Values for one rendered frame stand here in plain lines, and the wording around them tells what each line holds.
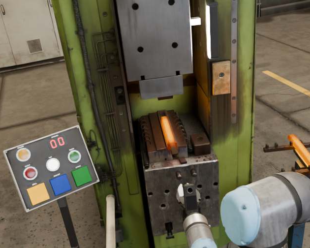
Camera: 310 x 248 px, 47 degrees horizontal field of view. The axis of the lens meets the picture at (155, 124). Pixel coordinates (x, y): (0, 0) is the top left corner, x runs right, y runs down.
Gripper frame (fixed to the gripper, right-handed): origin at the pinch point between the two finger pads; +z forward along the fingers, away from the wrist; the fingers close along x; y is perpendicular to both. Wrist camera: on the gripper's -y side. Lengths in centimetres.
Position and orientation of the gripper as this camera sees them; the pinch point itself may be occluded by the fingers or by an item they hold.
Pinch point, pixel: (184, 184)
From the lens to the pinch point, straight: 150.3
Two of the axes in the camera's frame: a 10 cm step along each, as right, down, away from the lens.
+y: 1.0, 8.8, 4.7
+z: -1.1, -4.6, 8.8
